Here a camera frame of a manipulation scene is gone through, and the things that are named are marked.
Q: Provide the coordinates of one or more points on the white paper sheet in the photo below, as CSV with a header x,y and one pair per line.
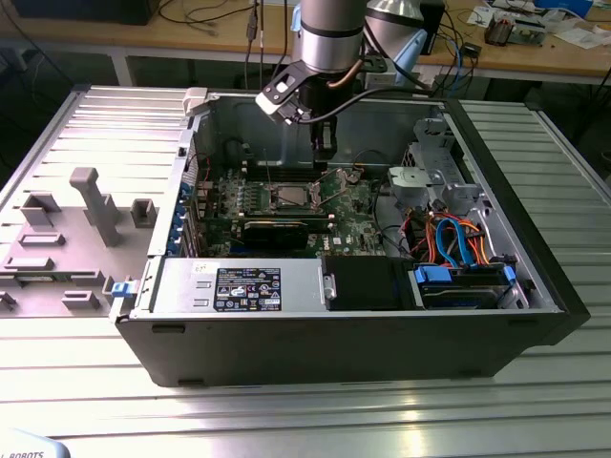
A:
x,y
580,38

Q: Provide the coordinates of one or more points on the pale grey case latch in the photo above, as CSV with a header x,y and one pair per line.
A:
x,y
195,101

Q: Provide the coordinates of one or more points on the black equipment box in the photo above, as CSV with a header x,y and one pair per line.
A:
x,y
86,12

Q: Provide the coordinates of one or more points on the blue cardboard box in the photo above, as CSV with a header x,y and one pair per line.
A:
x,y
563,4

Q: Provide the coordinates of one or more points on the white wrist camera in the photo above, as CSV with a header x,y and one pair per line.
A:
x,y
272,97
379,78

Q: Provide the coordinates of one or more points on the copper coil heat sink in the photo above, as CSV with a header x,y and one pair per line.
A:
x,y
499,31

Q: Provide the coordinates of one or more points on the wooden desk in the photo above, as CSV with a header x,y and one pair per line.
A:
x,y
191,33

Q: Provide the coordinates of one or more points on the grey metal drive cage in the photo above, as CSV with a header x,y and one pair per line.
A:
x,y
432,143

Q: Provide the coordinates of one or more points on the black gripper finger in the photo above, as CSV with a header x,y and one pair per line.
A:
x,y
324,143

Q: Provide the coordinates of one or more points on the blue card retainer tab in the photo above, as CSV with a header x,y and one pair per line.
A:
x,y
186,191
174,241
179,218

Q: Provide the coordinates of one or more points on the green motherboard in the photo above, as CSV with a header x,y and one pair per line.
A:
x,y
353,224

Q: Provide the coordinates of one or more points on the hard disk in blue carrier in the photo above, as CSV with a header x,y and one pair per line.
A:
x,y
458,298

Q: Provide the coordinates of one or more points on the white labelled box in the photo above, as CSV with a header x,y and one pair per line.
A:
x,y
424,85

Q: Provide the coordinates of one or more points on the CPU plate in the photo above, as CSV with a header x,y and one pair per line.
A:
x,y
292,196

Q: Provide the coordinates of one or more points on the grey parts rack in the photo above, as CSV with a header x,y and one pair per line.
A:
x,y
71,257

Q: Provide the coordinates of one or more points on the silver metal latch bracket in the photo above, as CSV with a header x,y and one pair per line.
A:
x,y
329,286

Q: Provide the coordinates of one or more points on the small black adapter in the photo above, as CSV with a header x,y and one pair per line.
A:
x,y
471,50

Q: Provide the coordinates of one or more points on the black PC case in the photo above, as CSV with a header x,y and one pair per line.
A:
x,y
334,353

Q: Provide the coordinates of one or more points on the grey metal bracket box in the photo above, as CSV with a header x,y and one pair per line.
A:
x,y
410,183

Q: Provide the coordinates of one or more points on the black graphics card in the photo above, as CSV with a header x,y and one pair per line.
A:
x,y
274,236

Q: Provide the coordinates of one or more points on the silver power supply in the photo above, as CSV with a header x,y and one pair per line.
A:
x,y
186,286

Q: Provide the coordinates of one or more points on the black RAM slot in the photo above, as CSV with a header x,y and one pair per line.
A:
x,y
286,167
286,178
286,162
286,172

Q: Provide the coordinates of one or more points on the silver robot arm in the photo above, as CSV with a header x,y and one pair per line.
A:
x,y
329,28

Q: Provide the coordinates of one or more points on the pale blue teach pendant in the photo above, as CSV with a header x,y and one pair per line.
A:
x,y
28,446

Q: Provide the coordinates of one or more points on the blue plastic clip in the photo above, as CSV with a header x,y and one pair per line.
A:
x,y
121,289

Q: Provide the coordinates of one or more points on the grey electronic module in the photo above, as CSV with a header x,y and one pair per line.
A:
x,y
530,33

